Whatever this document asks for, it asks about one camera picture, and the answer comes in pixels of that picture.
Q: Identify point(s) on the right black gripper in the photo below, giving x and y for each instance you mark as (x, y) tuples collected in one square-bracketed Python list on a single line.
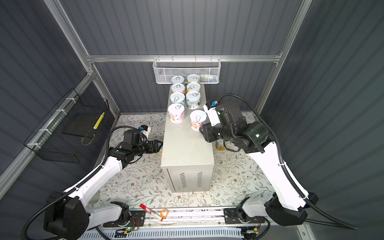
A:
[(205, 131)]

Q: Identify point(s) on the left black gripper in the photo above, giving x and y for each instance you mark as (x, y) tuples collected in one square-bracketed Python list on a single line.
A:
[(156, 148)]

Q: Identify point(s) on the dark red label can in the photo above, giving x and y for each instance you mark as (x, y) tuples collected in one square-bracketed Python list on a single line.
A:
[(198, 119)]

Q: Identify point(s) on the pink label can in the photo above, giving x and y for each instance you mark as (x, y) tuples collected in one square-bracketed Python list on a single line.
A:
[(176, 113)]

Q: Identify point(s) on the silver top can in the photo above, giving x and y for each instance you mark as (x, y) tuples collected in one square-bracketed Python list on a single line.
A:
[(193, 99)]

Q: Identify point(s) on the yellow label can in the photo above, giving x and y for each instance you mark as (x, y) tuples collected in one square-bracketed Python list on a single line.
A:
[(193, 87)]

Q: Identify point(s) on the green label can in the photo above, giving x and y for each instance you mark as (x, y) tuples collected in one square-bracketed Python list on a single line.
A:
[(193, 78)]

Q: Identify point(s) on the orange label can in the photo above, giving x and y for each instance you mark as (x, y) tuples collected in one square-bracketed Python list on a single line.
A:
[(178, 88)]

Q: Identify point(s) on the teal label can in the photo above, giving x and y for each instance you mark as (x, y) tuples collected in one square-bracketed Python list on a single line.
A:
[(177, 80)]

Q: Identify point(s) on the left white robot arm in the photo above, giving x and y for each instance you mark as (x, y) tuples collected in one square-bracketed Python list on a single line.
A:
[(67, 215)]

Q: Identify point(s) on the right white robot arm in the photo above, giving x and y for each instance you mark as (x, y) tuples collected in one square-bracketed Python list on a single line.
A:
[(285, 207)]

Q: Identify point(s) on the beige metal cabinet counter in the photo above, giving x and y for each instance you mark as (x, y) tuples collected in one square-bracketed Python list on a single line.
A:
[(187, 159)]

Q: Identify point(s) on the plastic lid tall can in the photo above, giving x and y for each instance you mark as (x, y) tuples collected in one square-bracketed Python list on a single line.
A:
[(220, 145)]

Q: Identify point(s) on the tube in white basket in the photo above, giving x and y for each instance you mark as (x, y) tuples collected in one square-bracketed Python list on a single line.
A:
[(209, 78)]

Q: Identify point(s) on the floral table mat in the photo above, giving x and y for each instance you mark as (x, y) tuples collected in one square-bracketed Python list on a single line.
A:
[(235, 176)]

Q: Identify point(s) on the red white marker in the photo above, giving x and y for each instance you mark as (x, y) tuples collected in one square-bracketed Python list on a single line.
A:
[(151, 212)]

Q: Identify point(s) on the yellow highlighter pen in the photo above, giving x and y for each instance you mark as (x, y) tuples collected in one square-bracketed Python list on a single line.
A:
[(99, 120)]

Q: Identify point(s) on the white wire mesh basket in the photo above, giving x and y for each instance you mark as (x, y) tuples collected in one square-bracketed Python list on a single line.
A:
[(165, 70)]

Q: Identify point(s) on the orange ring tool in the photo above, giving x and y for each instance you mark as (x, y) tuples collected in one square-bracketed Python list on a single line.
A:
[(164, 213)]

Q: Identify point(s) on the black wire wall basket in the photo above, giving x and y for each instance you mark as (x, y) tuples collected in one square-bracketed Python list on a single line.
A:
[(68, 136)]

